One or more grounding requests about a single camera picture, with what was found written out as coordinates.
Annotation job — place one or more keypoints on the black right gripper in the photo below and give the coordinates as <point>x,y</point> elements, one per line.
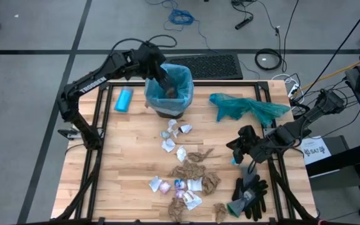
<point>258,147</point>

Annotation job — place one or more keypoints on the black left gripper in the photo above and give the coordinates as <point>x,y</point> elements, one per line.
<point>152,61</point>

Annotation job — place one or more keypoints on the brown paper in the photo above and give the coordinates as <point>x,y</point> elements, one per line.
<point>171,92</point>
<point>220,212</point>
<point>211,183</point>
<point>176,209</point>
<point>197,156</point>

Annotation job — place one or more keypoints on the trash bin with blue liner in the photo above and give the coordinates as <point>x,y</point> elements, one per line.
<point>180,78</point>

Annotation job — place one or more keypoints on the black plastic trash bin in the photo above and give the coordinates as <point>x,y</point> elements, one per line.
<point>170,115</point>

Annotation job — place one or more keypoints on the teal plastic trash bag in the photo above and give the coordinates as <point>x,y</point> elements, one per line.
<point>245,107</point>

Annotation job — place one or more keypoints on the white foil wrapper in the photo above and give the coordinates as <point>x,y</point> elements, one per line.
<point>172,123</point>

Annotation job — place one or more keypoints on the white and black paper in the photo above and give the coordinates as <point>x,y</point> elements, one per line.
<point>186,128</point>

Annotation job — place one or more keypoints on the pink white plastic wrappers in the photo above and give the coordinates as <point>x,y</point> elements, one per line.
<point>187,171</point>

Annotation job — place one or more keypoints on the small white scrap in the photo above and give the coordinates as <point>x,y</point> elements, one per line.
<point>176,133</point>

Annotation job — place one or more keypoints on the white square wrapper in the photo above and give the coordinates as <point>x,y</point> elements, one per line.
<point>194,184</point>

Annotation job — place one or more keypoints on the grey-blue wad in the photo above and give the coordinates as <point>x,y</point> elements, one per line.
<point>164,135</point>

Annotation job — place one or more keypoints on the white tissue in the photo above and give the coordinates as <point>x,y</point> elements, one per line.
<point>181,153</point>

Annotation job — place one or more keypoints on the blue and pink wad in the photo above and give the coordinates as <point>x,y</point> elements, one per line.
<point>180,184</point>

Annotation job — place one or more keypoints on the pink plastic wad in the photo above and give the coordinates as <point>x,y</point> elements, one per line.
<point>180,194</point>
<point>165,187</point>

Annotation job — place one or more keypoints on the small white paper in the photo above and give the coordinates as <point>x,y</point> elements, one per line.
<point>155,184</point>

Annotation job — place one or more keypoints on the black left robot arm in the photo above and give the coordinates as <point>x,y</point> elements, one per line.
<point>92,84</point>

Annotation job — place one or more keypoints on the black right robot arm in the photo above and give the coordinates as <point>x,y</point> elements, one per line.
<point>305,123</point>

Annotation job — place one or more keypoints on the blue trash bag roll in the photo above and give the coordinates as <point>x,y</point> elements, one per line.
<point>123,100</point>

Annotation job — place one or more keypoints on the black grey work glove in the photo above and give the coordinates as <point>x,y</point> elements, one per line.
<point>248,173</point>
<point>234,208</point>

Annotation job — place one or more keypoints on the black perforated floor mat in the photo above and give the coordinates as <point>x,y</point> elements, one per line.
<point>211,67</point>

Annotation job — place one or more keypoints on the white printed label sheet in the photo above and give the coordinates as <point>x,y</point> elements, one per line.
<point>316,151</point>

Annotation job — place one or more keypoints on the white power strip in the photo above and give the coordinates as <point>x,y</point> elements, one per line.
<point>293,90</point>

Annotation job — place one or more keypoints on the black power strip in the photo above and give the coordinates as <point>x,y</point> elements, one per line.
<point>244,22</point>

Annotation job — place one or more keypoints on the black equipment cart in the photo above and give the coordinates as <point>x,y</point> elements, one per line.
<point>342,159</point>

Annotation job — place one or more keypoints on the thin black pole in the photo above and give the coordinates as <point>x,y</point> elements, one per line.
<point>336,53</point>

